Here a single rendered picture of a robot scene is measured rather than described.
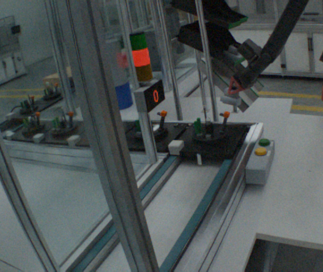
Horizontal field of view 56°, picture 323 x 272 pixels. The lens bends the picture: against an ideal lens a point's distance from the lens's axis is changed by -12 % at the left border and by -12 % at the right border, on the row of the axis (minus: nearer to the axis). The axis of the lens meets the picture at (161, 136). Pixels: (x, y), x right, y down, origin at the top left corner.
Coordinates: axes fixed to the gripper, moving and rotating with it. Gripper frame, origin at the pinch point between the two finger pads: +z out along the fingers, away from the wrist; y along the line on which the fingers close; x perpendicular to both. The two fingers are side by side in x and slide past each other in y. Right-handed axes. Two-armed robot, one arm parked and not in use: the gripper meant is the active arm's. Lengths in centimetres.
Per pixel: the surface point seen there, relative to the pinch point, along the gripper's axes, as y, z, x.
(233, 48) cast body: -9.7, -8.5, -14.7
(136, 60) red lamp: 40.4, -3.5, -19.0
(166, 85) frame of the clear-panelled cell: -57, 67, -47
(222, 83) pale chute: -7.1, 5.3, -7.0
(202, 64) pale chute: -5.3, 6.0, -18.4
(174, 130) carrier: 10.9, 26.3, -3.2
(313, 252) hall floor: -53, 48, 98
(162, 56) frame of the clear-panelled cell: -55, 53, -61
